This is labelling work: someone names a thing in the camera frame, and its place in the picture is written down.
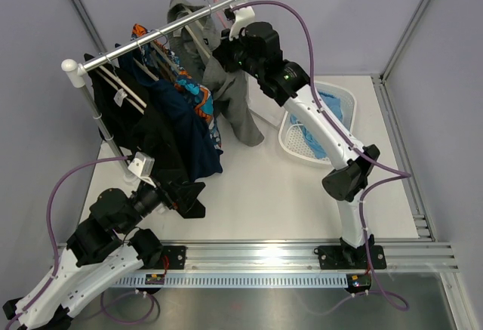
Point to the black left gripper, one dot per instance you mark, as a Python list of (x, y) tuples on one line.
[(187, 194)]

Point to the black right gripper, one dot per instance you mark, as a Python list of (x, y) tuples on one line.
[(223, 53)]

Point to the grey knit shorts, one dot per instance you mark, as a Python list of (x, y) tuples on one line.
[(229, 89)]

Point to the pink clothes hanger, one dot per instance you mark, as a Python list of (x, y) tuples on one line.
[(222, 18)]

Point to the light blue shorts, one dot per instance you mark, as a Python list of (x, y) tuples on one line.
[(301, 140)]

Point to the white hanger with grey shorts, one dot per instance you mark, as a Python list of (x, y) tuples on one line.
[(201, 46)]

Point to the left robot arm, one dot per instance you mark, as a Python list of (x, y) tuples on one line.
[(103, 248)]

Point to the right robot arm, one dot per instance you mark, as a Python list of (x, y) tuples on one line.
[(256, 51)]

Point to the patterned navy orange shorts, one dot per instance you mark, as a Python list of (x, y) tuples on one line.
[(202, 102)]

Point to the wooden hanger with patterned shorts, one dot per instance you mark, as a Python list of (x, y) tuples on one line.
[(161, 60)]

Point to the wooden hanger with black garment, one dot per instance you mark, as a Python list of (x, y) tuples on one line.
[(111, 92)]

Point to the navy blue garment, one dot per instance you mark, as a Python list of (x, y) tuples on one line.
[(191, 133)]

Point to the white perforated basket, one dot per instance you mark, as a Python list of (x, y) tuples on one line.
[(349, 101)]

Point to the black garment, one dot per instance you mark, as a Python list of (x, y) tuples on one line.
[(151, 133)]

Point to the silver clothes rack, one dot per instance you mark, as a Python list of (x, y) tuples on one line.
[(126, 56)]

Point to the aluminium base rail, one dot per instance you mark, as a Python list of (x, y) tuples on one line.
[(302, 256)]

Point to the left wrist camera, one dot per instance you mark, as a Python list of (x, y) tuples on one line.
[(141, 167)]

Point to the white slotted cable duct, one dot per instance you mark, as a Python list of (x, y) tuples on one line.
[(233, 280)]

